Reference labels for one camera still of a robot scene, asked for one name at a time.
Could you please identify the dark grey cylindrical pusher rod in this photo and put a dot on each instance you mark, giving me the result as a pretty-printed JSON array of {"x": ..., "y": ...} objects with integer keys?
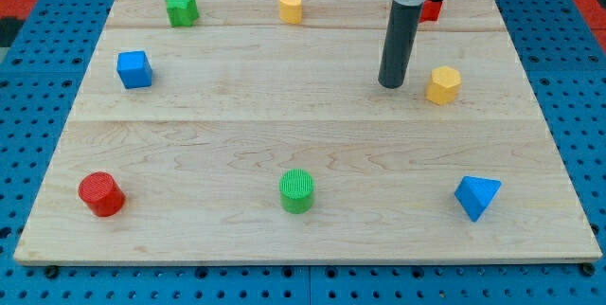
[{"x": 398, "y": 44}]

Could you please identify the red star block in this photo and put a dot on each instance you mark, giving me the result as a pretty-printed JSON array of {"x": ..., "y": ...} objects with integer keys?
[{"x": 430, "y": 11}]

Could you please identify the green star block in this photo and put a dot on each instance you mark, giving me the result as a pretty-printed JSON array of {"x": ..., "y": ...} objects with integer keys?
[{"x": 182, "y": 13}]

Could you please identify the yellow hexagon block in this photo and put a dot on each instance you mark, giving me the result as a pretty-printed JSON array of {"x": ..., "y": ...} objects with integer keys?
[{"x": 443, "y": 85}]

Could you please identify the blue triangle block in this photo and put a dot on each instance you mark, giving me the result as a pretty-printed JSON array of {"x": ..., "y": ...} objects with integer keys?
[{"x": 475, "y": 195}]

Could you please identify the green cylinder block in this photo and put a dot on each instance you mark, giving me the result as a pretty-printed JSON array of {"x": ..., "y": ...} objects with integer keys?
[{"x": 296, "y": 191}]

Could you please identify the light wooden board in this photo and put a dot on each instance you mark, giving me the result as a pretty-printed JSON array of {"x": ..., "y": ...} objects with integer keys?
[{"x": 241, "y": 98}]

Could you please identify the blue cube block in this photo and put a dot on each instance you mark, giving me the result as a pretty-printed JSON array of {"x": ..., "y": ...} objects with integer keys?
[{"x": 134, "y": 69}]

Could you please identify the red cylinder block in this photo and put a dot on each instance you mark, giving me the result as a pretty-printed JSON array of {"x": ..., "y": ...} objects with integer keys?
[{"x": 101, "y": 193}]

